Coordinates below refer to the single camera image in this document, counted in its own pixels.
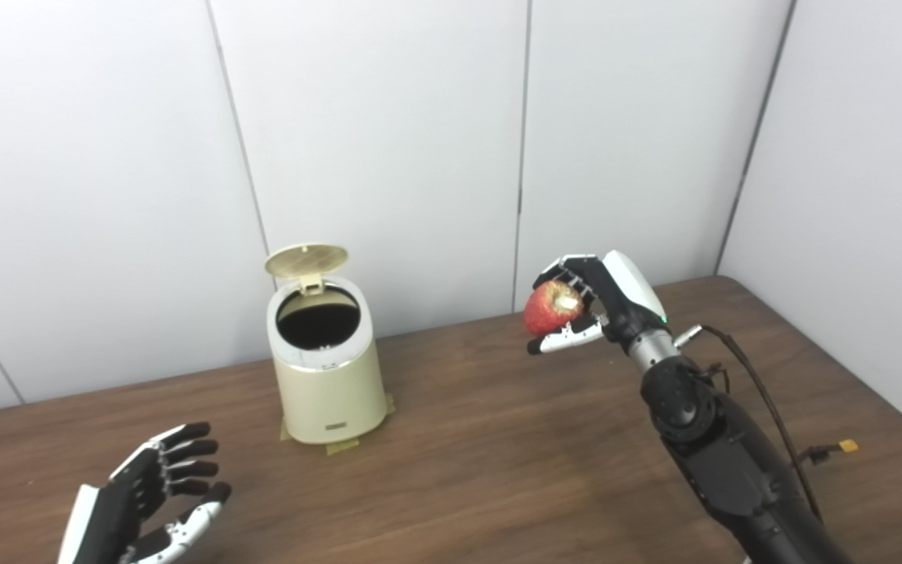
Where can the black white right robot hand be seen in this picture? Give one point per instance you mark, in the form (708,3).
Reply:
(623,301)

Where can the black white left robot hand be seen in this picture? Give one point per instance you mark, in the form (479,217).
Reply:
(118,509)

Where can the red apple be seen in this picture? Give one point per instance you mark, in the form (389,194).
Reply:
(549,309)

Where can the cream-colored bin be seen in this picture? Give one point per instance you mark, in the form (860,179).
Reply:
(330,392)

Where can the cream round bin lid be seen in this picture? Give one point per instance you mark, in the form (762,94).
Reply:
(306,261)

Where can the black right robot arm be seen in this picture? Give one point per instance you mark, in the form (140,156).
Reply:
(721,454)

